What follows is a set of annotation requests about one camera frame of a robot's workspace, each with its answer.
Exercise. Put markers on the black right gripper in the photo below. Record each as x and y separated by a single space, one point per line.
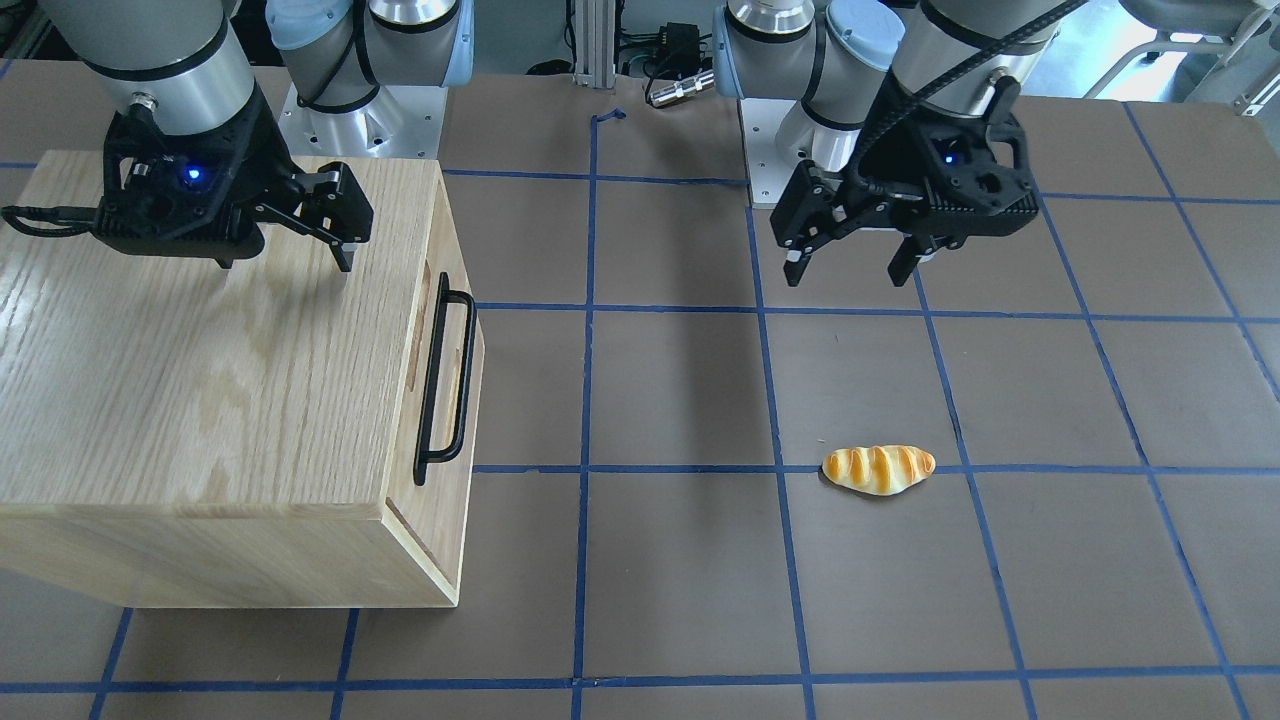
262 150

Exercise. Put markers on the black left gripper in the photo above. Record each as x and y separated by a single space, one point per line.
882 150

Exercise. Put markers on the wooden drawer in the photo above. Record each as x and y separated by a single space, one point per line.
427 503

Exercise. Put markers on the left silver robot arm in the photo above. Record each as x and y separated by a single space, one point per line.
859 67

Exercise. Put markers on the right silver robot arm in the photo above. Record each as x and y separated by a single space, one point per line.
179 59

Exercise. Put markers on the light wooden drawer cabinet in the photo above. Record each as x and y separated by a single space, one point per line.
177 436

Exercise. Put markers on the toy bread roll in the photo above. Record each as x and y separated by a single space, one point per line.
881 471

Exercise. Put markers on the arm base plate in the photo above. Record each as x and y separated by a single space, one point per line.
402 122
776 135

